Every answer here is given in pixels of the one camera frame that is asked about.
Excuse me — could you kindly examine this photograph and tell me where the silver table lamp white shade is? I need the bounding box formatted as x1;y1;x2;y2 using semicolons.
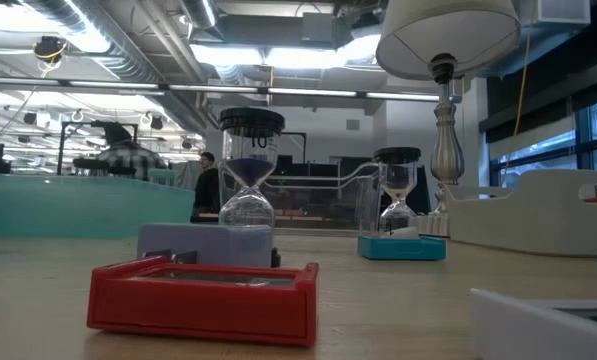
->
375;0;523;239

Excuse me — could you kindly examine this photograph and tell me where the black cabinet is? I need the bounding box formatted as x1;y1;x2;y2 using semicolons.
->
419;172;432;216

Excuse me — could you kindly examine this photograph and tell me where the person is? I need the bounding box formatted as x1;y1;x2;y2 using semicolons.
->
190;151;223;224
93;119;169;182

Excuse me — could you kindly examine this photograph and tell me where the black-capped white sand hourglass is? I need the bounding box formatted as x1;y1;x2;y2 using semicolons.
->
372;146;422;239

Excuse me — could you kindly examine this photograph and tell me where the overhead bar with light strips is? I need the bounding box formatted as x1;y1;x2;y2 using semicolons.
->
0;75;442;101

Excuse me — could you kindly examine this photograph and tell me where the black ceiling device yellow cable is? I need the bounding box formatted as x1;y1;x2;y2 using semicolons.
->
32;35;69;64

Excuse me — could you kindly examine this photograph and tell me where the white ceiling box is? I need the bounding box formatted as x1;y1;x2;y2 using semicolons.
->
520;0;592;27

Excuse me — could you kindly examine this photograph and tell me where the black background rig frame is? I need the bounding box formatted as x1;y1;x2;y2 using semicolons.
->
56;120;140;176
277;131;308;165

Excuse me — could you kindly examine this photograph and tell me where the grey ceiling duct unit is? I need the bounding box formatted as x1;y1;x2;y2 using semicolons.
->
300;12;360;50

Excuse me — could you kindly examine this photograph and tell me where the lavender USB wall charger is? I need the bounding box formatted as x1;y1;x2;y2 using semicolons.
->
136;222;274;269

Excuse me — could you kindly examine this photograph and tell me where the teal rectangular tray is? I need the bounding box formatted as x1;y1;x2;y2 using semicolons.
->
356;234;448;262

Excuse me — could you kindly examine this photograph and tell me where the red rectangular tray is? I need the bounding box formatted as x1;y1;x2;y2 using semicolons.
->
86;255;321;347

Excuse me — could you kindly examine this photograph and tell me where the black-capped purple sand hourglass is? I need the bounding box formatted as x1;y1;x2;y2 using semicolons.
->
217;107;286;229

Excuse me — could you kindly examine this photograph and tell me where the teal translucent plastic tray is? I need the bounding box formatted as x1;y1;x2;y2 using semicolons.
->
0;172;197;239

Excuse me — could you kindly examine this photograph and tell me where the yellow hanging cable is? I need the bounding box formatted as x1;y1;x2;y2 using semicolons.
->
513;0;535;137

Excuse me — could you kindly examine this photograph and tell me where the white plastic bin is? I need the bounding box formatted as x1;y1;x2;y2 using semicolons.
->
445;168;597;258

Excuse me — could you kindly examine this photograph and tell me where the clear plastic bin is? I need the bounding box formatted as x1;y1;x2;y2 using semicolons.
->
217;160;385;237

